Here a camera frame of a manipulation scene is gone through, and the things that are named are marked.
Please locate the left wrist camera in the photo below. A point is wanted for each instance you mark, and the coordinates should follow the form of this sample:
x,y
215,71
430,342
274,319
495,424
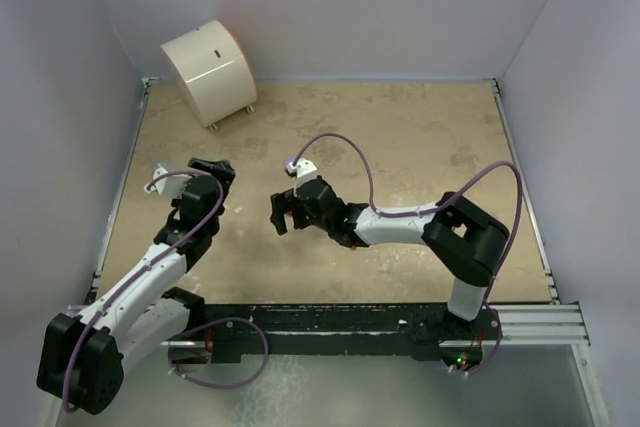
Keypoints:
x,y
166,181

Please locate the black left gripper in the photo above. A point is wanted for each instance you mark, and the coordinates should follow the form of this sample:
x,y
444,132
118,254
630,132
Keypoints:
x,y
219,169

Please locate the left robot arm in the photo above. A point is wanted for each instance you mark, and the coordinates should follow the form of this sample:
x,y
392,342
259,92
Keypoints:
x,y
85,356

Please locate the lilac earbud charging case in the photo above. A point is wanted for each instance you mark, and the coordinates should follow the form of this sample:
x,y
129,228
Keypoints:
x,y
289,163

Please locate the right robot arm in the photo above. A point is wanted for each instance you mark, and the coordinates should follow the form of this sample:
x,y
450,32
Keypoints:
x,y
467,240

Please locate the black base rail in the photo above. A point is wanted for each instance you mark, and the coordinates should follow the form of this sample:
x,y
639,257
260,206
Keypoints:
x,y
420,331

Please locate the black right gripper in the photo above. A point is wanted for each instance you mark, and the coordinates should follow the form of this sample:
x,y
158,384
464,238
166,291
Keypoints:
x,y
283,203

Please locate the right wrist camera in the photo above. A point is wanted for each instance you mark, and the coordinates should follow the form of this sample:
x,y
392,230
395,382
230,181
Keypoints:
x,y
302,171

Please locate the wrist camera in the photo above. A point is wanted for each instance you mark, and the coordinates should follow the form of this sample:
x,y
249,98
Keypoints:
x,y
166,181
302,171

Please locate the white cylindrical box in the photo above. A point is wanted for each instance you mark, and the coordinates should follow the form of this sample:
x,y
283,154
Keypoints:
x,y
212,73

